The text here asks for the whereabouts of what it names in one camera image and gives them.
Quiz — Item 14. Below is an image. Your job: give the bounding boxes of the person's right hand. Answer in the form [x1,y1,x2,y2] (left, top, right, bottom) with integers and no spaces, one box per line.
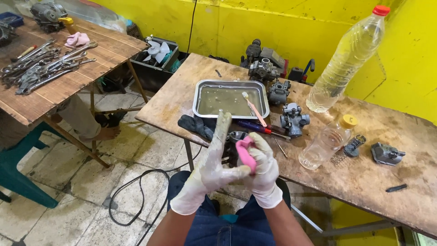
[239,133,284,209]

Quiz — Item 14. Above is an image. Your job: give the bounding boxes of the person's left hand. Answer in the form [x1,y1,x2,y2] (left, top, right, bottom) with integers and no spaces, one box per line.
[170,109,252,216]

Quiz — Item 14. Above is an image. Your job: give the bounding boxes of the pink wiping cloth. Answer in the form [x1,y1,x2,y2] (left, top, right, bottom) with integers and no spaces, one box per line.
[235,136,257,174]

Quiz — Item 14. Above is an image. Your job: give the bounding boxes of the dark metal carburetor bowl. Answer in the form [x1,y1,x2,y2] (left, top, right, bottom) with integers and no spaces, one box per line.
[222,131,250,168]

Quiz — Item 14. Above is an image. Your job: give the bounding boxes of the pink toothbrush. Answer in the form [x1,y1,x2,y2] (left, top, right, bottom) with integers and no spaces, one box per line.
[242,92,268,128]

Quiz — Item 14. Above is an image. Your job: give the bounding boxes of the light gray carburetor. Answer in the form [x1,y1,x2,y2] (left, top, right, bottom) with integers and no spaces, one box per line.
[280,103,311,138]

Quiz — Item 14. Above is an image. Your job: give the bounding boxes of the small clear bottle yellow cap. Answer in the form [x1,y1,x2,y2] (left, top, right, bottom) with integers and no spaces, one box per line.
[298,114,358,170]

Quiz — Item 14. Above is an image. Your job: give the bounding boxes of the dark gray carburetor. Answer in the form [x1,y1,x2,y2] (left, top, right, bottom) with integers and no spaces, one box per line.
[267,80,292,105]

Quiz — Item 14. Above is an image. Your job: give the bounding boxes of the metal tray with liquid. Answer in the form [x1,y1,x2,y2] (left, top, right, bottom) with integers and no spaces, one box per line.
[193,79,270,119]

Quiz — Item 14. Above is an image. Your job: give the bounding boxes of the dark rag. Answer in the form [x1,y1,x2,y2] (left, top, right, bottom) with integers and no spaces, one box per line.
[178,114,218,141]

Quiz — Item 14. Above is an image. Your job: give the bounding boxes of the loose metal coil spring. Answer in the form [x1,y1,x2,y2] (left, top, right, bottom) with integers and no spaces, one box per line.
[330,150,348,167]

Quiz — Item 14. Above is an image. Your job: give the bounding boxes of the silver carburetor with round intake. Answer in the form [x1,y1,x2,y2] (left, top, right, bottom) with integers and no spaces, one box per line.
[248,58,281,83]

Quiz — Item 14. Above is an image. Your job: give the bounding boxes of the person's blue jeans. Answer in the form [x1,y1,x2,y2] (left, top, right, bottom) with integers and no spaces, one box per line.
[167,170,291,246]

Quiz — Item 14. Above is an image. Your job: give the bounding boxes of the carburetor slide with spring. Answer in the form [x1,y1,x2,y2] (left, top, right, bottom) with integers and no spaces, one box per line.
[343,134,367,158]

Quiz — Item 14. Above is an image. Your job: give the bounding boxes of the heap of engine parts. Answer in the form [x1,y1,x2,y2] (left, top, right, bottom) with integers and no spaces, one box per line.
[240,38,289,79]

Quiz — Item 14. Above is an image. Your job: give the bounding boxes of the large clear bottle red cap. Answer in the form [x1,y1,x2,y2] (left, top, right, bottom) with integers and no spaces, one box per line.
[306,5,391,113]

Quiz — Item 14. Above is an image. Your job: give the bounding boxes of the gray carburetor cover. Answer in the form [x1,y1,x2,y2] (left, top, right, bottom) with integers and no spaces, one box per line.
[370,142,406,167]

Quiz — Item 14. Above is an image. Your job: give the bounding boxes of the black crate with parts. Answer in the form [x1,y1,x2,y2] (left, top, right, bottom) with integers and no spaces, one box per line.
[131,36,180,93]

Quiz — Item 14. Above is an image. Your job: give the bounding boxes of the white plastic fan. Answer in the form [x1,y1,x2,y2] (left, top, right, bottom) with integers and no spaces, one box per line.
[142,41,171,64]

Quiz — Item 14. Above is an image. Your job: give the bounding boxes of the dark woven basket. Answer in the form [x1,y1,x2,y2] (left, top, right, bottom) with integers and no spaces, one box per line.
[126,22,144,40]

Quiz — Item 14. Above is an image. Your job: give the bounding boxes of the wooden side table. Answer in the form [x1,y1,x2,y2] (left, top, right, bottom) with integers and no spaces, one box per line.
[0,14,150,169]

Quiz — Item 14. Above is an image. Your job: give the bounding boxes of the clear plastic sheet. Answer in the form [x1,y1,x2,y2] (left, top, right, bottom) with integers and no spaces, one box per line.
[56,0,127,33]

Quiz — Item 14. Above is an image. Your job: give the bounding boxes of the pink rag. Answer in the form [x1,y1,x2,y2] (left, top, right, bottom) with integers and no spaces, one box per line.
[64,32,91,49]

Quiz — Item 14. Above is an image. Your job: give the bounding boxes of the yellow oil bottle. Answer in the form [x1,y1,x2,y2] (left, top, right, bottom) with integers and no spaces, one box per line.
[58,17,78,35]

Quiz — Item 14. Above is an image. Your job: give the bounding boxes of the heap of metal wrenches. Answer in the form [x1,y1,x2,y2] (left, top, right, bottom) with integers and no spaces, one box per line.
[0,38,98,96]

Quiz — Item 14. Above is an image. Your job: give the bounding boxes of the green plastic chair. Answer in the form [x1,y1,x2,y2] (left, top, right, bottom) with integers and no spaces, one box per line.
[0,121,68,209]

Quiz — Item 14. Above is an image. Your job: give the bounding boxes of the gray engine block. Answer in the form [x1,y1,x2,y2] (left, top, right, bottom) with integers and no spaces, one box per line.
[30,2,68,33]

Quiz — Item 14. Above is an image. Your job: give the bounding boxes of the dark engine cover part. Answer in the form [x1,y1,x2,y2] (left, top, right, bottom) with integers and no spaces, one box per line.
[0,22,18,47]

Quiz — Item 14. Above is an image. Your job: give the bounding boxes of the blue plastic box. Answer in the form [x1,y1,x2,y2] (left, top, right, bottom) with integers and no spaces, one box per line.
[0,12,25,28]

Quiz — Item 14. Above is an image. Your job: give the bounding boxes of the dark red handled screwdriver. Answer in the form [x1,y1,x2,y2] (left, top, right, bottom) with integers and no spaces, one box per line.
[266,124,287,135]

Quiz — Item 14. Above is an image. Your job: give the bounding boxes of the blue handled screwdriver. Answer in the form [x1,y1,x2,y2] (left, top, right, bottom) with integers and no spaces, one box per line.
[236,119,291,140]

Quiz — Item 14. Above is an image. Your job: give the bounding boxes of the black device with blue handle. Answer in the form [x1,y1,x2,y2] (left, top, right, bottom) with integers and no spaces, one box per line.
[288,59,315,85]

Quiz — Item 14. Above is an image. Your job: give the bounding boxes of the black floor cable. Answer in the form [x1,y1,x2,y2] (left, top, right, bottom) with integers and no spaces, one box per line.
[108,146,204,246]

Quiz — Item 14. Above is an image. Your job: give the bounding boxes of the black wall cable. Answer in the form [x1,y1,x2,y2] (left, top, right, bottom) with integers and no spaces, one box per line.
[186,0,199,55]

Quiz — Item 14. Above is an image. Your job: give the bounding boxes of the wooden handled screwdriver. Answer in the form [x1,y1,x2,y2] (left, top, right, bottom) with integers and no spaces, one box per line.
[10,44,38,63]

